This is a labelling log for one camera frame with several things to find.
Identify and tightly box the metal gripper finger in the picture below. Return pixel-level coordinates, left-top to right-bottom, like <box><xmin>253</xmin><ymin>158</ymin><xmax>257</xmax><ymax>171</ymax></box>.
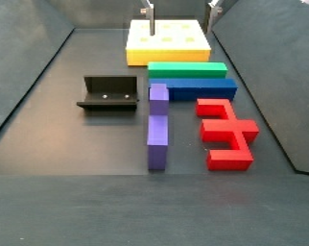
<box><xmin>208</xmin><ymin>0</ymin><xmax>224</xmax><ymax>31</ymax></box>
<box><xmin>141</xmin><ymin>0</ymin><xmax>155</xmax><ymax>36</ymax></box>

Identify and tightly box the green rectangular block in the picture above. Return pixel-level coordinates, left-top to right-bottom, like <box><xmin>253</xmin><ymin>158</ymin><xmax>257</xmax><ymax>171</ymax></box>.
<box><xmin>148</xmin><ymin>61</ymin><xmax>228</xmax><ymax>78</ymax></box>

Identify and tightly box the yellow slotted board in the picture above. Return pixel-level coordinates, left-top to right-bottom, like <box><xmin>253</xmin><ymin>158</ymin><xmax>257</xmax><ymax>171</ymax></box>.
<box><xmin>125</xmin><ymin>20</ymin><xmax>212</xmax><ymax>66</ymax></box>

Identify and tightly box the purple stepped block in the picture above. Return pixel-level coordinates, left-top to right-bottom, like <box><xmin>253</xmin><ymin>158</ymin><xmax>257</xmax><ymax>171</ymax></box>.
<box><xmin>148</xmin><ymin>84</ymin><xmax>169</xmax><ymax>170</ymax></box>

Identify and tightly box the blue rectangular block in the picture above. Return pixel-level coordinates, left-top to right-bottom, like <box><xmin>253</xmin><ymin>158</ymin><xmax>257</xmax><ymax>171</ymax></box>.
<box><xmin>149</xmin><ymin>78</ymin><xmax>239</xmax><ymax>101</ymax></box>

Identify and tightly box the red branched block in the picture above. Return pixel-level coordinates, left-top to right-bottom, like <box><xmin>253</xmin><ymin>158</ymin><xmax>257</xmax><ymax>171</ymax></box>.
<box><xmin>196</xmin><ymin>99</ymin><xmax>259</xmax><ymax>171</ymax></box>

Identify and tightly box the black angle bracket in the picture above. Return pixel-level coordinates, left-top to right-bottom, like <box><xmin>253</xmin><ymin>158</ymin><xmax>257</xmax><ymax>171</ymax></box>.
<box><xmin>78</xmin><ymin>75</ymin><xmax>139</xmax><ymax>110</ymax></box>

